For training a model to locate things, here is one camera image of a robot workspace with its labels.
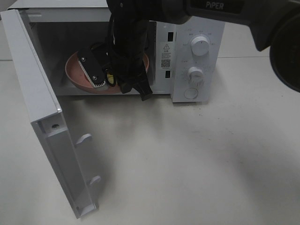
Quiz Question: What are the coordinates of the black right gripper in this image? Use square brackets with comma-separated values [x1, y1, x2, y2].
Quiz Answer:
[108, 16, 153, 101]

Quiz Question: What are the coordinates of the round white door button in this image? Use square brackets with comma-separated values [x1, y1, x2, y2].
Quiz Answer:
[184, 88, 198, 99]

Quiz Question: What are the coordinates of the pink round plate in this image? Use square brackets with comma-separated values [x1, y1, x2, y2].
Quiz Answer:
[65, 50, 150, 95]

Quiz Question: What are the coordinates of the white microwave door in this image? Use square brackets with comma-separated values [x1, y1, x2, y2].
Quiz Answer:
[1, 9, 101, 218]

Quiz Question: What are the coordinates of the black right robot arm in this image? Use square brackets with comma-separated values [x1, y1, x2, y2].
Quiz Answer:
[107, 0, 300, 100]

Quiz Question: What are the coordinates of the white warning label sticker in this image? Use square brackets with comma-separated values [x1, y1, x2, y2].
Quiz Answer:
[158, 42, 174, 69]

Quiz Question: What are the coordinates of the lower white timer knob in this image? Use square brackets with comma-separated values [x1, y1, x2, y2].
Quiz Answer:
[187, 67, 204, 84]

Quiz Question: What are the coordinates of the upper white power knob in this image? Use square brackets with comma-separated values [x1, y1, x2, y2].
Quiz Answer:
[191, 35, 210, 56]

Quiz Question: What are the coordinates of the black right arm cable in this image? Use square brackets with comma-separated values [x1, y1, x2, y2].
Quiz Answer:
[90, 14, 150, 87]

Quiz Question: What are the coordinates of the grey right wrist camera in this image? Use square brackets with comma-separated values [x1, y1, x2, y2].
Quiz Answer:
[77, 48, 108, 91]

